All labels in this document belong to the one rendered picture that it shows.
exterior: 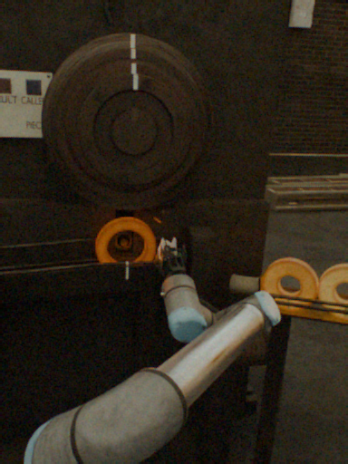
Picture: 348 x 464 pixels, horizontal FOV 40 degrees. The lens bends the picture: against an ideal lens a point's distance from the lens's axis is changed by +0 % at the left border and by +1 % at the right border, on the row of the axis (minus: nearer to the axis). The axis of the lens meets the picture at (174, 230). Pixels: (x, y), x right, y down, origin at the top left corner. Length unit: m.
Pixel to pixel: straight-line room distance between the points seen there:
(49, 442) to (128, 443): 0.14
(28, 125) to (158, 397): 0.93
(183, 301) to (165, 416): 0.49
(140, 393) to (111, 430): 0.07
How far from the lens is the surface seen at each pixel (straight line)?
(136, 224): 1.41
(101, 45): 1.31
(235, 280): 1.43
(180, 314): 1.19
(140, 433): 0.76
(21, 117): 1.45
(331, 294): 1.38
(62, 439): 0.81
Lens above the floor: 1.27
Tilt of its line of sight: 19 degrees down
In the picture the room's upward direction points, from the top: 3 degrees clockwise
